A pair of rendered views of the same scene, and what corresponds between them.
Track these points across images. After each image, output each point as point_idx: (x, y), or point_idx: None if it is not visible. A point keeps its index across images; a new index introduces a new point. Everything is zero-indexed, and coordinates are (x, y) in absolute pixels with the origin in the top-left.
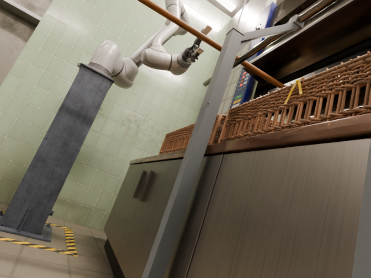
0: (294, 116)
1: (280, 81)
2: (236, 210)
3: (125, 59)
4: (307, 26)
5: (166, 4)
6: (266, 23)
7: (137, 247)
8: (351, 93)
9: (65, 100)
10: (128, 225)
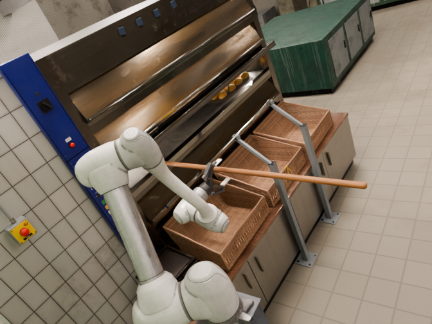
0: (184, 175)
1: None
2: (300, 202)
3: (172, 277)
4: (182, 119)
5: (157, 157)
6: (54, 93)
7: (277, 269)
8: (200, 148)
9: None
10: (260, 292)
